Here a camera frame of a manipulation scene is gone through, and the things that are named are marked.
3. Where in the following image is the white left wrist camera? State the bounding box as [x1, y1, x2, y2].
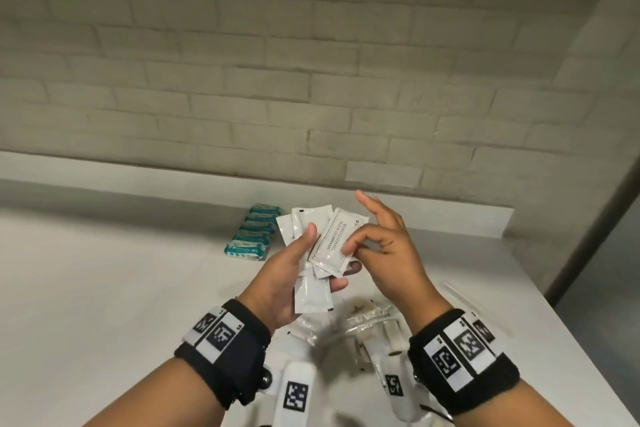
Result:
[262, 361, 319, 427]

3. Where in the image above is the black right wristband with markers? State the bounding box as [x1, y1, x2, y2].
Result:
[407, 309, 521, 416]

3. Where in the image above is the black left wristband with markers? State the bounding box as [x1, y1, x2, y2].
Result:
[173, 299, 273, 410]

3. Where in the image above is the pile of mixed clear packets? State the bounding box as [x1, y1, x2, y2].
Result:
[285, 281, 506, 392]

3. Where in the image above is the person's left hand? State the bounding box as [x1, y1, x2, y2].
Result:
[235, 222, 362, 335]

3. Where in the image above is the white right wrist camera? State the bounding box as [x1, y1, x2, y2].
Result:
[382, 351, 429, 424]

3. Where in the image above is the black right camera cable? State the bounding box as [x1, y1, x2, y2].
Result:
[419, 404, 453, 424]

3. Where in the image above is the black wristband with markers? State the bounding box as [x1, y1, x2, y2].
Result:
[173, 299, 273, 410]
[407, 309, 521, 416]

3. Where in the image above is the white table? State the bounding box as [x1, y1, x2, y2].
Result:
[0, 151, 636, 427]

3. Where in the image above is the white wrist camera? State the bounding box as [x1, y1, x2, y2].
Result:
[262, 361, 319, 427]
[382, 351, 429, 424]

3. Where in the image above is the person's right hand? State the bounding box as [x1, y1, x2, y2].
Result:
[341, 189, 453, 338]

